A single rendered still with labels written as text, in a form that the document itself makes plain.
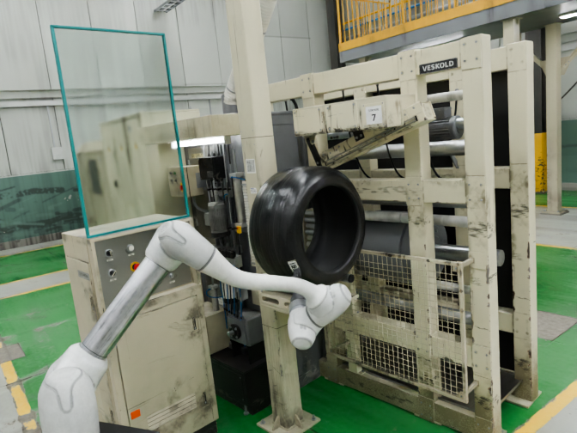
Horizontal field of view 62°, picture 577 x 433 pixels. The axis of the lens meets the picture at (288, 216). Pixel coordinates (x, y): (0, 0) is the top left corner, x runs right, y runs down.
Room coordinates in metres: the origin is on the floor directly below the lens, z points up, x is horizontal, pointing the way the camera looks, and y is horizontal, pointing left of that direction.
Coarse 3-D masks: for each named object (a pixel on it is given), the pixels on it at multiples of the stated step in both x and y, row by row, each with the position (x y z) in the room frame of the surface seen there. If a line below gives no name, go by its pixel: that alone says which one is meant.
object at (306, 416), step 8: (272, 416) 2.62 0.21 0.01; (304, 416) 2.59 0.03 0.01; (312, 416) 2.58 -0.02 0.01; (264, 424) 2.54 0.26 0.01; (272, 424) 2.54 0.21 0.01; (304, 424) 2.50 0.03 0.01; (312, 424) 2.50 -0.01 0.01; (272, 432) 2.46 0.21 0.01; (280, 432) 2.45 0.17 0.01; (288, 432) 2.45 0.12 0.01; (296, 432) 2.44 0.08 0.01
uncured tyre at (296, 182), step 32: (288, 192) 2.13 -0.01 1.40; (320, 192) 2.58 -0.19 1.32; (352, 192) 2.34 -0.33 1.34; (256, 224) 2.19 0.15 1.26; (288, 224) 2.07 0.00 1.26; (320, 224) 2.59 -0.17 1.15; (352, 224) 2.50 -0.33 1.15; (256, 256) 2.22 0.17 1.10; (288, 256) 2.07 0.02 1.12; (320, 256) 2.54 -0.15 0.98; (352, 256) 2.31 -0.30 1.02
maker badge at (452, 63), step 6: (444, 60) 2.30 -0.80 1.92; (450, 60) 2.28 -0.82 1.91; (456, 60) 2.26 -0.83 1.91; (420, 66) 2.40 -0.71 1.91; (426, 66) 2.37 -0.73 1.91; (432, 66) 2.35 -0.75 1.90; (438, 66) 2.33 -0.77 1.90; (444, 66) 2.30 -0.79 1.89; (450, 66) 2.28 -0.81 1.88; (456, 66) 2.26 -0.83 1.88; (420, 72) 2.40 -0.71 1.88; (426, 72) 2.37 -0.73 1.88
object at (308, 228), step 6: (306, 210) 2.83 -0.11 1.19; (312, 210) 2.87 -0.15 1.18; (306, 216) 2.84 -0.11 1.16; (312, 216) 2.87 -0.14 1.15; (306, 222) 2.83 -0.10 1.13; (312, 222) 2.77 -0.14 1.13; (306, 228) 2.83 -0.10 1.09; (312, 228) 2.79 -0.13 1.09; (306, 234) 2.83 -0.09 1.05; (312, 234) 2.78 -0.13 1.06; (306, 240) 2.82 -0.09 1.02; (306, 246) 2.82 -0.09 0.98
